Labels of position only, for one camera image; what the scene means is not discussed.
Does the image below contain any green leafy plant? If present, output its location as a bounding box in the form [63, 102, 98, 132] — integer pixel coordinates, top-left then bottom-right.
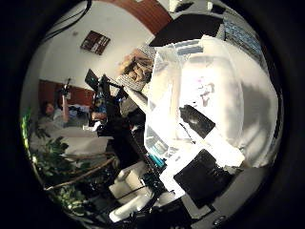
[22, 108, 115, 220]

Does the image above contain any brown wooden stick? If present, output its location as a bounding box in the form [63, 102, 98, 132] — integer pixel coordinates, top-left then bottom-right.
[44, 156, 118, 192]

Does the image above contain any black metal stand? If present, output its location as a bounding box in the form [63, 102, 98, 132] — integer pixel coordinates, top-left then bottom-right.
[97, 74, 129, 119]

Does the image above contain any dark framed wall picture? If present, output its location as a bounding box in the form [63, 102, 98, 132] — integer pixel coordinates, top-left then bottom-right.
[79, 30, 112, 56]

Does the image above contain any black flat board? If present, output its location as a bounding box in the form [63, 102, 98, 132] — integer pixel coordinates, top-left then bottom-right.
[149, 13, 224, 48]

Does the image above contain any blue patterned fabric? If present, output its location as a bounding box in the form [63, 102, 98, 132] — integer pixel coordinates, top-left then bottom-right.
[223, 18, 265, 63]

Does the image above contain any clear plastic container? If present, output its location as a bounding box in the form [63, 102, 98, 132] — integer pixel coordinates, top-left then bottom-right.
[143, 34, 247, 160]

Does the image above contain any pink and blue plush toy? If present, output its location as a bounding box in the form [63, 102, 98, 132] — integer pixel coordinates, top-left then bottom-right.
[195, 77, 217, 109]

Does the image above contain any thin black cable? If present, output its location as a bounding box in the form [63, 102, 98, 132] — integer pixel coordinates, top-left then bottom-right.
[41, 0, 93, 42]

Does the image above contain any seated person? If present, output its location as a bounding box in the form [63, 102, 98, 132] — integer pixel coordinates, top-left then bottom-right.
[39, 85, 72, 128]

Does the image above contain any black flat panel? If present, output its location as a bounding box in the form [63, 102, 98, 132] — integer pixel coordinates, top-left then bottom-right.
[84, 69, 100, 94]

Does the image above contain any grey woven cushion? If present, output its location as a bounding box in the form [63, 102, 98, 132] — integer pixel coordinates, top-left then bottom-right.
[115, 42, 156, 93]

